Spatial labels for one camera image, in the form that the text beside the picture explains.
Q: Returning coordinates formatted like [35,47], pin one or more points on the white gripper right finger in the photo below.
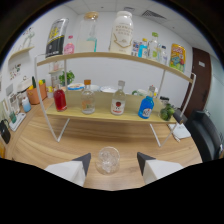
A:
[156,168]

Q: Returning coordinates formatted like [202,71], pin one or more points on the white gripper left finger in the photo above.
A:
[71,170]

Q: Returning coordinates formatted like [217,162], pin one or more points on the blue liquid bottle silver cap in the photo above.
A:
[145,108]

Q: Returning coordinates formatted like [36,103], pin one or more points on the white milk bottle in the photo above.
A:
[120,33]

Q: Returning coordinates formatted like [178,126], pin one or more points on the glass cup with ice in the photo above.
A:
[108,160]

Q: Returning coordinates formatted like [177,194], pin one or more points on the white cup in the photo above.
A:
[96,88]

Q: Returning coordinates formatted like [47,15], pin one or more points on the white paper booklet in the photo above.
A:
[180,130]

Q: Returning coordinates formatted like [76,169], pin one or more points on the glass bowl of limes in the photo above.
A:
[166,112]

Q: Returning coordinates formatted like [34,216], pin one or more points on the black sofa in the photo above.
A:
[205,135]

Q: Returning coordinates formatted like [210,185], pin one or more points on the red liquid bottle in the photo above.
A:
[60,101]

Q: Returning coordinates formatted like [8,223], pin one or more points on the clear bottle orange cap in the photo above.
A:
[87,101]

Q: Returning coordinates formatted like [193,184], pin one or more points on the white tray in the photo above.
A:
[18,122]

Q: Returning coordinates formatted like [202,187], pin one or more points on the black bag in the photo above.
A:
[4,133]

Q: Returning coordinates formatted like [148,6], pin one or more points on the green and white mug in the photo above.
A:
[140,92]

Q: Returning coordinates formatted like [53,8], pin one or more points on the blue and white bottle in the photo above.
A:
[26,106]

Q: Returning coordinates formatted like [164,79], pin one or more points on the orange pencil pot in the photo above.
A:
[36,96]

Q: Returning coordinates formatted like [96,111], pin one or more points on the blue rimmed bowl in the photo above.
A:
[75,87]

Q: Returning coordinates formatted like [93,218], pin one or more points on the white patterned bowl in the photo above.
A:
[108,89]

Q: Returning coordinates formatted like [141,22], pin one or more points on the green potted plant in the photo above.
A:
[66,77]

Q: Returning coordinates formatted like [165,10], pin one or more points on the brown wooden door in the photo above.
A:
[200,83]

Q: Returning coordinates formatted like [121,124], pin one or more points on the pink vase with flowers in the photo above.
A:
[55,66]

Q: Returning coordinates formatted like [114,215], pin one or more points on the clear bottle green cap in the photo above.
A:
[153,48]

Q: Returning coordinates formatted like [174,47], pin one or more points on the pink liquid bottle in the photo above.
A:
[69,48]

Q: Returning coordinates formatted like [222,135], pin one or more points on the black and silver can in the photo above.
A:
[56,40]

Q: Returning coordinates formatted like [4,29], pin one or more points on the white vase figure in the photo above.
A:
[29,38]

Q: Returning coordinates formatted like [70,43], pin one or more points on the ceiling air vent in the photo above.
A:
[152,14]

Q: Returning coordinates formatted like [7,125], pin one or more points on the square ceiling fixture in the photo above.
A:
[129,9]

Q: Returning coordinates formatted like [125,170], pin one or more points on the white frame wooden shelf rack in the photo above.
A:
[100,115]

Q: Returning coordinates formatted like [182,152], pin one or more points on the small wooden wall shelf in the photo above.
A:
[56,71]

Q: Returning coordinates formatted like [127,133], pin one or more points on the wall photo cluster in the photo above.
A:
[15,71]

